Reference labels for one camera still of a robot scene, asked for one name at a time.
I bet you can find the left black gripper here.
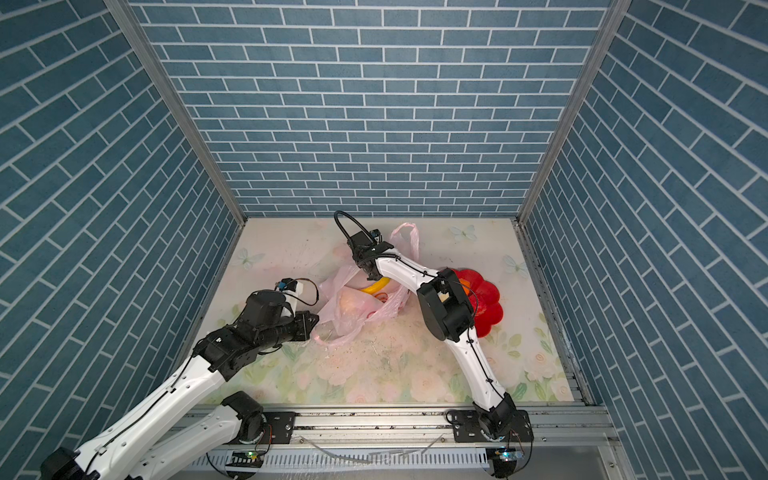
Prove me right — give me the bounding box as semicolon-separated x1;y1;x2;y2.
256;309;324;353

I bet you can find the yellow fake banana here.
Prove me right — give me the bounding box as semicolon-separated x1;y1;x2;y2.
361;277;390;295

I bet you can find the pink plastic bag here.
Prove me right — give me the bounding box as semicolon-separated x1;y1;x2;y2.
310;222;421;347

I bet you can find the red flower-shaped plate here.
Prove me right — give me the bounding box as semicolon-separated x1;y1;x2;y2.
454;269;504;338

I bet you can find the cream fake peeled fruit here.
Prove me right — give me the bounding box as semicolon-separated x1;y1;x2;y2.
338;287;384;322

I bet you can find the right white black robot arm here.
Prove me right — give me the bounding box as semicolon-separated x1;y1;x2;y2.
346;231;517;440

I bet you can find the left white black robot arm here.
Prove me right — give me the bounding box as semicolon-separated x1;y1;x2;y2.
40;279;319;479

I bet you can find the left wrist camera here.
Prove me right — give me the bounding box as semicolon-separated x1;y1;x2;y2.
275;278;304;306

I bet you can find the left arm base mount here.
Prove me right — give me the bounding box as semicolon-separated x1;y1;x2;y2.
225;411;297;447

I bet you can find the white slotted cable duct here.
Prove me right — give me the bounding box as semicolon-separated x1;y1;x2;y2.
182;447;490;475

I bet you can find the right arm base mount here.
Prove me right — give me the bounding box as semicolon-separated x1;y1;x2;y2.
444;409;534;443

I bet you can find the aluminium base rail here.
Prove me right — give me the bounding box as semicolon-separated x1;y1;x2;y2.
122;403;619;451

